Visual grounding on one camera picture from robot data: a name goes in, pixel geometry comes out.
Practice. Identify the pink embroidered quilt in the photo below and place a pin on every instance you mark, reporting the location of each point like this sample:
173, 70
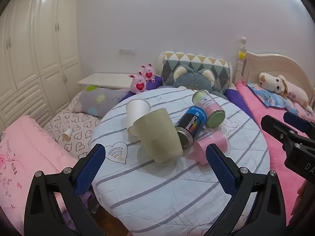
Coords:
25, 149

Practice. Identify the grey flower pillow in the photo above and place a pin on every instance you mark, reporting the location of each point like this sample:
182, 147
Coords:
98, 101

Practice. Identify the cream wooden bed headboard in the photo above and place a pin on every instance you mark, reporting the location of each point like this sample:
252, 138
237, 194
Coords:
249, 65

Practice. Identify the white paper cup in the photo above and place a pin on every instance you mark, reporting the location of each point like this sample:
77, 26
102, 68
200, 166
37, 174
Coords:
135, 108

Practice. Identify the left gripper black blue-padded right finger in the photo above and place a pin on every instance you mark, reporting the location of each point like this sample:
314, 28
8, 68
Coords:
267, 215

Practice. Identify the white dog plush toy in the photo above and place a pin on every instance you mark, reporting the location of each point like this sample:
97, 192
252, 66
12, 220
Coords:
279, 85

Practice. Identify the diamond pattern headboard cushion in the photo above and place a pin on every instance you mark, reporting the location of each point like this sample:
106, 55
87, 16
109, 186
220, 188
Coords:
168, 62

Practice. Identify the grey bear cushion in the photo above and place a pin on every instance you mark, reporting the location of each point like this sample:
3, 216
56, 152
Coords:
186, 78

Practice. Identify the heart pattern blanket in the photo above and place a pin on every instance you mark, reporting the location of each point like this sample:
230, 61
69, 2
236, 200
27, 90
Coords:
82, 126

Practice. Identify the clear jar green pink contents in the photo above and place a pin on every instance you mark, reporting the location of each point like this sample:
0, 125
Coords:
215, 114

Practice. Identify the cream wardrobe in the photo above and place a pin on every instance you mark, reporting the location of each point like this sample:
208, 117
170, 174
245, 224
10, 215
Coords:
40, 62

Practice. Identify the blue cartoon pillow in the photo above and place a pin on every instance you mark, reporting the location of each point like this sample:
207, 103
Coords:
271, 99

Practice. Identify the pink pig plush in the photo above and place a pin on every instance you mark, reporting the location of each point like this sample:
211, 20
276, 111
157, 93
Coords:
138, 83
148, 72

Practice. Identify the striped white quilt tablecloth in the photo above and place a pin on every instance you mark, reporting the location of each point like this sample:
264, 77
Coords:
181, 198

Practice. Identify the purple bed sheet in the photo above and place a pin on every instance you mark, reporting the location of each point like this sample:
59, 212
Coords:
231, 94

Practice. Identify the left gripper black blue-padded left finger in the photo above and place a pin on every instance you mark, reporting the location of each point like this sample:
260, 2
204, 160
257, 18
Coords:
42, 213

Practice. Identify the pink plastic cup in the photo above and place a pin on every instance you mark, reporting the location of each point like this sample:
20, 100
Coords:
199, 147

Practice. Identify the white wall socket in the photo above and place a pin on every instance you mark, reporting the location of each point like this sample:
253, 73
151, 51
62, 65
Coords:
127, 52

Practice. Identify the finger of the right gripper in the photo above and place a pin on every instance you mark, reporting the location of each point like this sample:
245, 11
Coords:
302, 125
276, 128

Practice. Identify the pink bedspread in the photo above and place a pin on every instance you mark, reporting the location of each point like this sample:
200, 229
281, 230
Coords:
298, 193

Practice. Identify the olive green cup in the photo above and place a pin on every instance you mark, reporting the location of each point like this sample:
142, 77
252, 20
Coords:
158, 136

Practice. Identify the front pink pig plush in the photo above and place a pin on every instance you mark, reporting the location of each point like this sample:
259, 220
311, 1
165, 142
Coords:
138, 83

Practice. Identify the white bedside table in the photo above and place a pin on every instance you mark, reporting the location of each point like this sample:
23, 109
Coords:
107, 80

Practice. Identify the black blue towel can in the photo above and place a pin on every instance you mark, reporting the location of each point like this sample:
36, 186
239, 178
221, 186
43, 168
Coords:
189, 125

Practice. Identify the small paper roll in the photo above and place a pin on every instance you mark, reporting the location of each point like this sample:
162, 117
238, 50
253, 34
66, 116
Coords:
67, 135

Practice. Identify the back pink pig plush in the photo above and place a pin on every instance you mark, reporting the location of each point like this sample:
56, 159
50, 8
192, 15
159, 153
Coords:
148, 72

